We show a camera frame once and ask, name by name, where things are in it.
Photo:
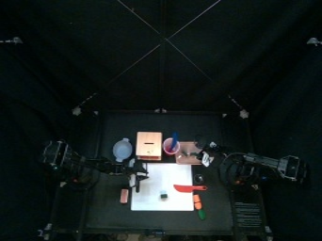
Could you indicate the red plastic cup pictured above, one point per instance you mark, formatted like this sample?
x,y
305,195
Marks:
x,y
170,150

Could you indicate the pink salmon toy block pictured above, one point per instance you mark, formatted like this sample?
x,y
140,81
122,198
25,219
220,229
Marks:
x,y
125,196

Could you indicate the white cutting board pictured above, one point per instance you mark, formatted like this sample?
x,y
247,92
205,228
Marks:
x,y
161,175

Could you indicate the blue plastic utensil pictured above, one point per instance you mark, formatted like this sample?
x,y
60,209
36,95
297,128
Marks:
x,y
176,138

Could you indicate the white text label sticker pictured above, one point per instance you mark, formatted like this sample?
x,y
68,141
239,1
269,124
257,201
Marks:
x,y
248,216

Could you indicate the wooden box with slot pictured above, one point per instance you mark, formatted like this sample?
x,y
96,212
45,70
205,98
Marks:
x,y
149,145

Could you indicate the green toy vegetable piece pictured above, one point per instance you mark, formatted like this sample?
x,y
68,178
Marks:
x,y
203,214

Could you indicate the dark toy sushi roll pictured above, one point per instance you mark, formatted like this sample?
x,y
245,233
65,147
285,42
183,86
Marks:
x,y
164,195

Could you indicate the pale blue plastic plate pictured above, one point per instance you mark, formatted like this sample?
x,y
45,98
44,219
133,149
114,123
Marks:
x,y
122,150

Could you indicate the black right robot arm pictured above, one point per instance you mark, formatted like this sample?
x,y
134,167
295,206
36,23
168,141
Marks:
x,y
268,163

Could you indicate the small clear glass bowl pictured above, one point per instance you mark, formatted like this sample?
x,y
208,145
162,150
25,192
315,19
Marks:
x,y
200,178

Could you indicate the orange toy carrot piece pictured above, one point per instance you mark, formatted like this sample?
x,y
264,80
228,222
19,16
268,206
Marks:
x,y
197,202

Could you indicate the red toy knife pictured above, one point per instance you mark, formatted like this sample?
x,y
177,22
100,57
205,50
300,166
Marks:
x,y
187,188

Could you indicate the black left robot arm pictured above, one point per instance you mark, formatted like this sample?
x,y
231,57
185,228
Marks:
x,y
64,155

